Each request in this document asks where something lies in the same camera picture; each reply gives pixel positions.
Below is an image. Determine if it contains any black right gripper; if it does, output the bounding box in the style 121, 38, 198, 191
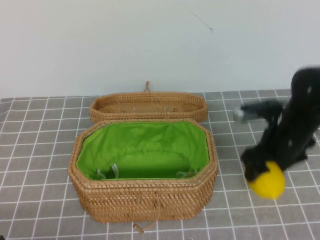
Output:
241, 142, 310, 182

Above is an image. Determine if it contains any yellow lemon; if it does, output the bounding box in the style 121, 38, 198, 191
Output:
248, 161, 286, 200

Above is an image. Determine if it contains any green fabric basket liner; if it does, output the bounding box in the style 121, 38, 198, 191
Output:
75, 121, 210, 181

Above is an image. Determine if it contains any woven rattan basket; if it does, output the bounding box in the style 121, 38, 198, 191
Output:
67, 119, 219, 223

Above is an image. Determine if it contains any woven rattan basket lid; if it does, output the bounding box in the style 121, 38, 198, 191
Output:
89, 91, 208, 124

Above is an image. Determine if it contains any gray white-grid tablecloth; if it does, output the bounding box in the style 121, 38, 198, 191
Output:
0, 88, 320, 240

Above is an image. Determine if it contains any tan lid loop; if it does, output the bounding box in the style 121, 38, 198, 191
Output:
143, 80, 153, 99

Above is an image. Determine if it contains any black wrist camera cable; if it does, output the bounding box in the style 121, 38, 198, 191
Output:
258, 113, 281, 151

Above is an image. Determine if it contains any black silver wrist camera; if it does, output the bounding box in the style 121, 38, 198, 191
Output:
233, 100, 285, 124

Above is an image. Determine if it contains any white liner drawstring cord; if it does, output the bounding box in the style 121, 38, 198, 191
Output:
95, 162, 121, 180
175, 168, 200, 179

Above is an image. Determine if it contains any tan closure cord with bead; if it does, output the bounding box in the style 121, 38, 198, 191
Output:
132, 193, 161, 232

